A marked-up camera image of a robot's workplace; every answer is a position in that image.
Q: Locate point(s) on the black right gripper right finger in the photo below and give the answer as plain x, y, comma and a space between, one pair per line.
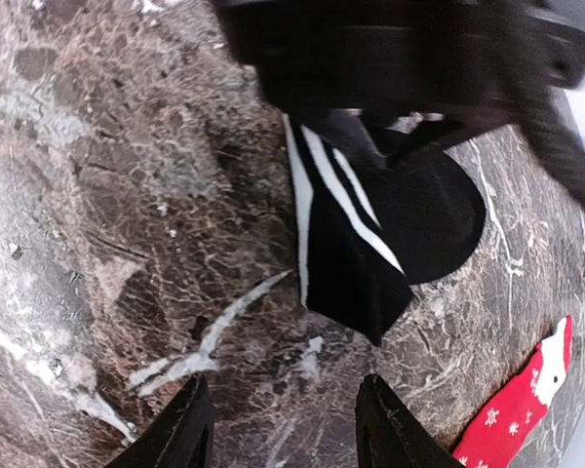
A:
389, 436

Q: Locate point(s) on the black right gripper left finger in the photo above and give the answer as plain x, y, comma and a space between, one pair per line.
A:
181, 436

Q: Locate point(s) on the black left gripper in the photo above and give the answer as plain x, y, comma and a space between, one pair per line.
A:
396, 56

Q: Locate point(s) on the black striped ankle sock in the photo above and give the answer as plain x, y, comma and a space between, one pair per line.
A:
365, 237

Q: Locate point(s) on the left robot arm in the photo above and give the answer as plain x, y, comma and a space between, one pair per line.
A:
538, 46

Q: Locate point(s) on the red Santa Christmas sock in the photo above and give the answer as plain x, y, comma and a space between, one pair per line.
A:
497, 433

